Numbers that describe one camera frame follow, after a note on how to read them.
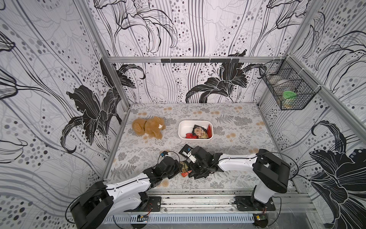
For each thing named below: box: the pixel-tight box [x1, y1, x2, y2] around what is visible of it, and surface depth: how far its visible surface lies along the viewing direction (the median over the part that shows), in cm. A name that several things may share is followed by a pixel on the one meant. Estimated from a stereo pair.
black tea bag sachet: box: [191, 124, 208, 139], surface depth 100 cm
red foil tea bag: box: [185, 133, 199, 139], surface depth 97 cm
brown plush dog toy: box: [131, 115, 166, 140], surface depth 95 cm
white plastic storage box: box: [178, 119, 214, 141], surface depth 100 cm
